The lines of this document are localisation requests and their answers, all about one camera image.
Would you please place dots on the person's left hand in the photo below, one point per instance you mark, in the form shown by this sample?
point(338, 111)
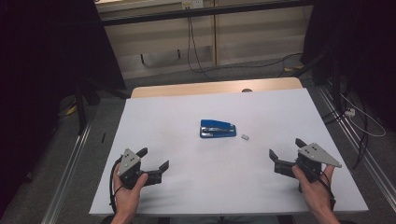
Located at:
point(126, 199)

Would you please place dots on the yellow floor tape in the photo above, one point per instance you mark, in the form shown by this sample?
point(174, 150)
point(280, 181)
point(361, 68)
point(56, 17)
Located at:
point(294, 68)
point(72, 109)

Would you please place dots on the small silver staple block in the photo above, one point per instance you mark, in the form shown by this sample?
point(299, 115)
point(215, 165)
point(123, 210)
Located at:
point(245, 137)

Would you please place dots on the white table cover sheet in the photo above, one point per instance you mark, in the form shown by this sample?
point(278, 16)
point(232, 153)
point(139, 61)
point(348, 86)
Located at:
point(186, 189)

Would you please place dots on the small black floor item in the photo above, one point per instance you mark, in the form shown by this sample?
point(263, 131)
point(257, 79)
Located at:
point(103, 137)

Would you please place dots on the black metal stand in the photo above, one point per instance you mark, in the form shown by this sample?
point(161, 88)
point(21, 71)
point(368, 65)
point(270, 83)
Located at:
point(81, 109)

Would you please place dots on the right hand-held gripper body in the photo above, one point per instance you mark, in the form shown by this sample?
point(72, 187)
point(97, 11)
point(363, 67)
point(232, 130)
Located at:
point(314, 155)

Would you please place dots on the person's right hand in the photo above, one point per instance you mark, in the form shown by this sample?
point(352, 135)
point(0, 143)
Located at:
point(314, 193)

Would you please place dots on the wooden table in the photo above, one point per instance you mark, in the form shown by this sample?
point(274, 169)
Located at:
point(193, 88)

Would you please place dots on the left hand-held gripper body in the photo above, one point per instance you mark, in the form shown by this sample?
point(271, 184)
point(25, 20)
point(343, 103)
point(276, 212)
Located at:
point(128, 161)

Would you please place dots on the black horizontal bar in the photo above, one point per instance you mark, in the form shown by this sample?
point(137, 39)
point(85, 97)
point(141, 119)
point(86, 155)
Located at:
point(202, 12)

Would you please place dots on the aluminium floor rail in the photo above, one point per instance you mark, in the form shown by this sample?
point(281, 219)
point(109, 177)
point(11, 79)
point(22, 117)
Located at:
point(367, 155)
point(67, 174)

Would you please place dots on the blue stapler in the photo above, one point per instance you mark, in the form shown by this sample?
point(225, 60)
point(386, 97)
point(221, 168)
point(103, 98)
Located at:
point(217, 129)

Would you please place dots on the white power strip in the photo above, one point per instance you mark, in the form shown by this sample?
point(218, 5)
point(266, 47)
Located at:
point(350, 112)

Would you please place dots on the white wall outlet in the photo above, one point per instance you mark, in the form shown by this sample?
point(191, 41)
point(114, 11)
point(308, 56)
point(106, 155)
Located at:
point(193, 3)

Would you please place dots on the beige wall cabinet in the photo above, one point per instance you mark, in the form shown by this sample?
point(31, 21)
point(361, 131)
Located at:
point(255, 40)

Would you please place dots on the black curtain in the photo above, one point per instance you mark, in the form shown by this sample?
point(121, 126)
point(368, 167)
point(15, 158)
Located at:
point(358, 40)
point(40, 62)

